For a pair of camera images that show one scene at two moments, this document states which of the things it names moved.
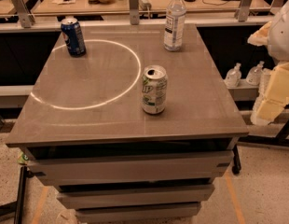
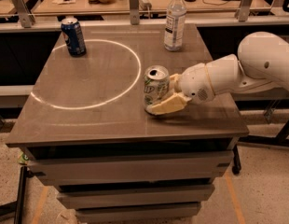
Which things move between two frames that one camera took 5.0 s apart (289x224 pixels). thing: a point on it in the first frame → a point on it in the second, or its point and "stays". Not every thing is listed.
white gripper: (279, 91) → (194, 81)
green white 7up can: (154, 90) stays
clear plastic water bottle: (175, 14) stays
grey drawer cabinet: (84, 130) stays
